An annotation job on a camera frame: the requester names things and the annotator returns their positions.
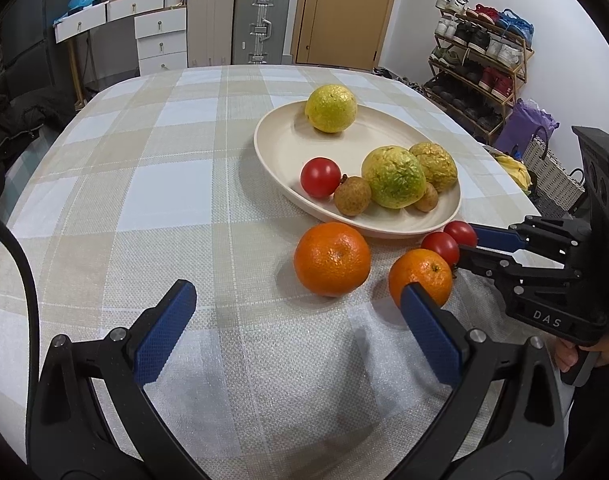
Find white drawer desk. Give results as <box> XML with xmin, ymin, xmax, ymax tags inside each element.
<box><xmin>54</xmin><ymin>0</ymin><xmax>187</xmax><ymax>82</ymax></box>

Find silver aluminium suitcase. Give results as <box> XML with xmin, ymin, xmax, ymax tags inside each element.
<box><xmin>232</xmin><ymin>0</ymin><xmax>289</xmax><ymax>65</ymax></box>

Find brown longan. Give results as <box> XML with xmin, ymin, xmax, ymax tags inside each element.
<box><xmin>333</xmin><ymin>174</ymin><xmax>371</xmax><ymax>217</ymax></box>
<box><xmin>414</xmin><ymin>182</ymin><xmax>439</xmax><ymax>214</ymax></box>

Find plaid beige tablecloth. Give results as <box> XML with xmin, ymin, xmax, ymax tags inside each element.
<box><xmin>8</xmin><ymin>65</ymin><xmax>534</xmax><ymax>479</ymax></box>

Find banana bunch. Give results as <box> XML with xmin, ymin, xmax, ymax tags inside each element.
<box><xmin>494</xmin><ymin>154</ymin><xmax>532</xmax><ymax>195</ymax></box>

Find wooden door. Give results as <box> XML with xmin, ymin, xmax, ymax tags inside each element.
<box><xmin>290</xmin><ymin>0</ymin><xmax>394</xmax><ymax>72</ymax></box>

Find brown longan right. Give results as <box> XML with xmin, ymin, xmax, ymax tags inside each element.
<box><xmin>414</xmin><ymin>182</ymin><xmax>439</xmax><ymax>214</ymax></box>

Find beige suitcase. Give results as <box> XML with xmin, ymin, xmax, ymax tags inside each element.
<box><xmin>186</xmin><ymin>0</ymin><xmax>234</xmax><ymax>67</ymax></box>

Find brown longan left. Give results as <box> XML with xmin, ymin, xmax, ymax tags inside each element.
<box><xmin>333</xmin><ymin>174</ymin><xmax>371</xmax><ymax>217</ymax></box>

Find right hand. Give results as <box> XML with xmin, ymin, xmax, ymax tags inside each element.
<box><xmin>554</xmin><ymin>334</ymin><xmax>609</xmax><ymax>372</ymax></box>

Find small red tomato on plate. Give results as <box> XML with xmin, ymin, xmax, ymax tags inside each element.
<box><xmin>300</xmin><ymin>157</ymin><xmax>342</xmax><ymax>198</ymax></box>

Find orange mandarin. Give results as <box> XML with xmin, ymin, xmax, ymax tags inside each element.
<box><xmin>294</xmin><ymin>222</ymin><xmax>371</xmax><ymax>297</ymax></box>
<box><xmin>388</xmin><ymin>248</ymin><xmax>453</xmax><ymax>308</ymax></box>

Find cream round plate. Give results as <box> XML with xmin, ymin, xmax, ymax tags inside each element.
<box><xmin>254</xmin><ymin>101</ymin><xmax>461</xmax><ymax>240</ymax></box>

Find round red tomato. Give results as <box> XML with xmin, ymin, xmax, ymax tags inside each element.
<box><xmin>421</xmin><ymin>232</ymin><xmax>459</xmax><ymax>266</ymax></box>

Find green yellow passion fruit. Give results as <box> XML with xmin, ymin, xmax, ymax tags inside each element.
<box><xmin>361</xmin><ymin>145</ymin><xmax>427</xmax><ymax>209</ymax></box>

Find woven white basket bag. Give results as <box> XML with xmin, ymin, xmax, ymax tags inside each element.
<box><xmin>522</xmin><ymin>126</ymin><xmax>585</xmax><ymax>214</ymax></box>

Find black cable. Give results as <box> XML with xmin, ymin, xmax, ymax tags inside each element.
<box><xmin>0</xmin><ymin>209</ymin><xmax>42</xmax><ymax>376</ymax></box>

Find wrinkled brownish passion fruit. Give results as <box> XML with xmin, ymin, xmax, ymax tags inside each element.
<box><xmin>409</xmin><ymin>142</ymin><xmax>458</xmax><ymax>193</ymax></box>

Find wooden shoe rack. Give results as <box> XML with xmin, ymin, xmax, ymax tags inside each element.
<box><xmin>423</xmin><ymin>0</ymin><xmax>535</xmax><ymax>144</ymax></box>

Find purple bag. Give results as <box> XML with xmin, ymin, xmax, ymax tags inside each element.
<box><xmin>493</xmin><ymin>99</ymin><xmax>559</xmax><ymax>156</ymax></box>

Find oblong red tomato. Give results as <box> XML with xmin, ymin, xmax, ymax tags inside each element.
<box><xmin>443</xmin><ymin>221</ymin><xmax>478</xmax><ymax>247</ymax></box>

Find black jacket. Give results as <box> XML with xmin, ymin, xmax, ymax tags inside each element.
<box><xmin>0</xmin><ymin>87</ymin><xmax>76</xmax><ymax>198</ymax></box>

